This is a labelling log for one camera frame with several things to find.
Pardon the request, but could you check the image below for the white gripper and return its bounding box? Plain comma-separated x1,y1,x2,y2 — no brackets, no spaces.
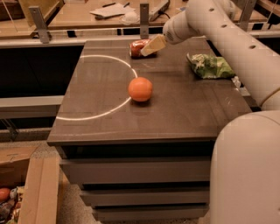
141,10,203,57

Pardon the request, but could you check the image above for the red coke can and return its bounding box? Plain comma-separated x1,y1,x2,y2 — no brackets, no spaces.
129,38,150,59

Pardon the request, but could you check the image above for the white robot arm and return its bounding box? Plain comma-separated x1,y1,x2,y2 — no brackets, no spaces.
164,0,280,224

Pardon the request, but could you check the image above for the grey power strip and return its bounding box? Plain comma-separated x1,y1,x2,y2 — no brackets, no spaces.
149,0,170,21

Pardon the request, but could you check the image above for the white face mask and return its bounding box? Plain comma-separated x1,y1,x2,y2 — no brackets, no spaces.
120,11,139,25

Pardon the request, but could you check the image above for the orange fruit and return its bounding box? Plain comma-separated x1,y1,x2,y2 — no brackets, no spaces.
128,77,152,102

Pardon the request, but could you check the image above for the white paper stack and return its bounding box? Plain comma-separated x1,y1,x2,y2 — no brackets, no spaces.
90,3,135,18

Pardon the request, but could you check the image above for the green chip bag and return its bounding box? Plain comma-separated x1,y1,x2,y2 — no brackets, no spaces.
186,53,235,80

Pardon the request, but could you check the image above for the grey drawer cabinet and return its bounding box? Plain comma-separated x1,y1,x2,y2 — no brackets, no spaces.
47,38,241,221

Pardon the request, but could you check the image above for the cardboard box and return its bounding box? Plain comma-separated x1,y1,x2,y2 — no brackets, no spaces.
0,146,60,224

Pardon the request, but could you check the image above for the grey metal bracket middle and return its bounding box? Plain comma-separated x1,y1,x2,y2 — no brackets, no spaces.
140,3,149,39

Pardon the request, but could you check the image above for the grey metal bracket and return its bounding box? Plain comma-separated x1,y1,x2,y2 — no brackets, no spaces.
29,6,51,44
238,0,257,31
140,3,149,39

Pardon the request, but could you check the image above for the grey metal bracket right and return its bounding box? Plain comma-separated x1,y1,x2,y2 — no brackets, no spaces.
238,0,257,31

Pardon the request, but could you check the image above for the grey metal bracket left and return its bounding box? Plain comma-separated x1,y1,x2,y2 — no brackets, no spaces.
29,6,51,44

